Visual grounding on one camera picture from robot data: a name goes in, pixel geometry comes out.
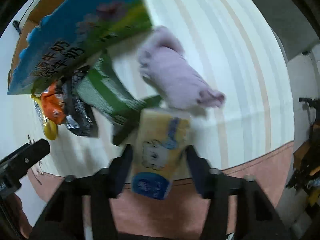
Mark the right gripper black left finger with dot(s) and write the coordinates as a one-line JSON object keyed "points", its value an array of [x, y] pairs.
{"points": [[63, 216]]}

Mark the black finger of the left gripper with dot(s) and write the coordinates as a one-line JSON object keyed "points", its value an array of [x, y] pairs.
{"points": [[16, 164]]}

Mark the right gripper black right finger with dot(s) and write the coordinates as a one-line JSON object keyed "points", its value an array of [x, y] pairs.
{"points": [[256, 218]]}

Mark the yellow silver scrub sponge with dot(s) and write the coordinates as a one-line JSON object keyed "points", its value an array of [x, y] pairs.
{"points": [[49, 127]]}

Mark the orange snack packet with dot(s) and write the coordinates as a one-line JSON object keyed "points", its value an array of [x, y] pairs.
{"points": [[53, 104]]}

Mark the black snack packet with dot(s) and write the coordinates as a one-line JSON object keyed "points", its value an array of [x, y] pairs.
{"points": [[79, 116]]}

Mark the green snack packet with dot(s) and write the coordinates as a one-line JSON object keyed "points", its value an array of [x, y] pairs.
{"points": [[102, 89]]}

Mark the yellow cartoon tissue pack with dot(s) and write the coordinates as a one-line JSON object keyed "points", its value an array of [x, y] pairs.
{"points": [[162, 136]]}

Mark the purple cloth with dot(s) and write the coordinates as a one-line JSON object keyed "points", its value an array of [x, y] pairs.
{"points": [[162, 61]]}

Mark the cardboard milk box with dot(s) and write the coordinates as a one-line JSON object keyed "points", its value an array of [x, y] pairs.
{"points": [[58, 35]]}

